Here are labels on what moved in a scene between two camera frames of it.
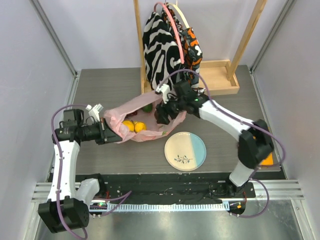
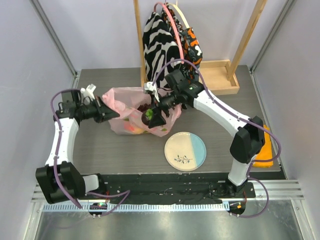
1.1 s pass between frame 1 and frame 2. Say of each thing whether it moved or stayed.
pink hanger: stayed
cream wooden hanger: stayed
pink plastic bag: moved
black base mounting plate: stayed
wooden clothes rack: stayed
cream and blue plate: stayed
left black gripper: moved
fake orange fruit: moved
